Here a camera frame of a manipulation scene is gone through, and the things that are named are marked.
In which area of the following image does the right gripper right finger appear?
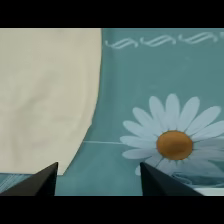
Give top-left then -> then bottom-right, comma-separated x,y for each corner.
139,161 -> 204,197

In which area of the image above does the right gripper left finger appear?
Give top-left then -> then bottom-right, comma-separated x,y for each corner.
0,161 -> 59,197

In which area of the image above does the cream garment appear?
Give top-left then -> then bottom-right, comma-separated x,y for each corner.
0,27 -> 103,176

